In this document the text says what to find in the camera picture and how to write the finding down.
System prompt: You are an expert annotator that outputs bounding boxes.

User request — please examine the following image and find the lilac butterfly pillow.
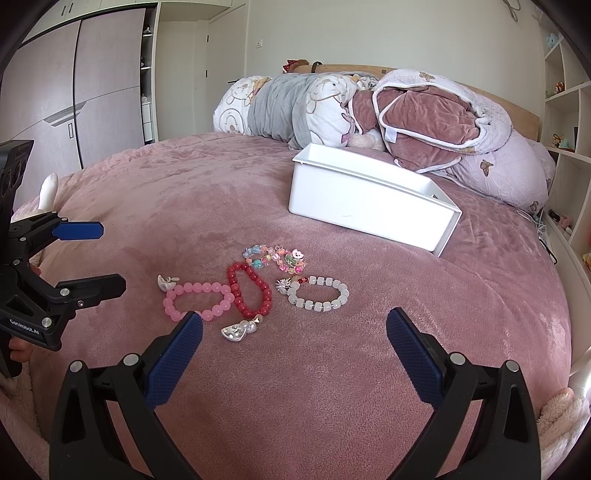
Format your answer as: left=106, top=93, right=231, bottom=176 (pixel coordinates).
left=445, top=131, right=556, bottom=215

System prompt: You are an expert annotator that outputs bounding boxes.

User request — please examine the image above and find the silver heart pendant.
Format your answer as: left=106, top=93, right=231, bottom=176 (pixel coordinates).
left=221, top=314, right=263, bottom=343

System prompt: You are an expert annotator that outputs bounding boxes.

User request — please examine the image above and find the white bead bracelet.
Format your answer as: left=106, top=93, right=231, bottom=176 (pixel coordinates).
left=286, top=274, right=352, bottom=313

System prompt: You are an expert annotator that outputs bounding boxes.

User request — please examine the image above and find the mauve velvet folded quilt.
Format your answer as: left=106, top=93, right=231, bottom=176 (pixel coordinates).
left=349, top=69, right=513, bottom=173

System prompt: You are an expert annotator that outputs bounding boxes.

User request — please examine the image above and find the bear print grey duvet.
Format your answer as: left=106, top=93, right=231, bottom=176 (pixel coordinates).
left=212, top=72, right=380, bottom=150

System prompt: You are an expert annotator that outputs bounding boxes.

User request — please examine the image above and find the person's left hand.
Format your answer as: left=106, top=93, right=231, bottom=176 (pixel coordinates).
left=8, top=337, right=33, bottom=364

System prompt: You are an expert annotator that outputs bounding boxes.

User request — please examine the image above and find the pink bead bracelet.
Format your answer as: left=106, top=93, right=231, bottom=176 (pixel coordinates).
left=162, top=281, right=236, bottom=323

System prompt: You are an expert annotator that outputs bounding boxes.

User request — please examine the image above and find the pink plush toy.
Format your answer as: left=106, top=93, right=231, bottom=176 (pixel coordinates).
left=348, top=129, right=387, bottom=152

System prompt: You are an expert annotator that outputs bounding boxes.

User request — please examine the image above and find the white plastic storage bin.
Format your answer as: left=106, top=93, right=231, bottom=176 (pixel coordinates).
left=288, top=144, right=462, bottom=257

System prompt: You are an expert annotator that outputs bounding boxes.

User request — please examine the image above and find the grey sliding wardrobe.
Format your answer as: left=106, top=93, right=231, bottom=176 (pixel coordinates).
left=1, top=1, right=156, bottom=206

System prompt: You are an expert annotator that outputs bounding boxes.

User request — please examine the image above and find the wooden headboard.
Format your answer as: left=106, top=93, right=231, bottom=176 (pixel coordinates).
left=288, top=62, right=540, bottom=140

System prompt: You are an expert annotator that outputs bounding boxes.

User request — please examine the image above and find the white socked foot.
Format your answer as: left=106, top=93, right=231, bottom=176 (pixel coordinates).
left=37, top=173, right=59, bottom=213

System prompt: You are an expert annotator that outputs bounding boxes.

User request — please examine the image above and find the colourful charm bracelet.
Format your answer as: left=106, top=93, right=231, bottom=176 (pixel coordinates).
left=242, top=243, right=309, bottom=276

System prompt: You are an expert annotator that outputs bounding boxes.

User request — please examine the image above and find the silver spiky brooch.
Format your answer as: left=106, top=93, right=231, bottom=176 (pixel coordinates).
left=276, top=278, right=291, bottom=295

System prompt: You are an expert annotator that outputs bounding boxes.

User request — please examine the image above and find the pink plush bed blanket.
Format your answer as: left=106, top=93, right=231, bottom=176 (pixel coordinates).
left=1, top=133, right=572, bottom=479

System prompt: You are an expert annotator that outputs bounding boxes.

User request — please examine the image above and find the red bead bracelet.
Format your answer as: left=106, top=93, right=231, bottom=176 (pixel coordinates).
left=225, top=261, right=274, bottom=319

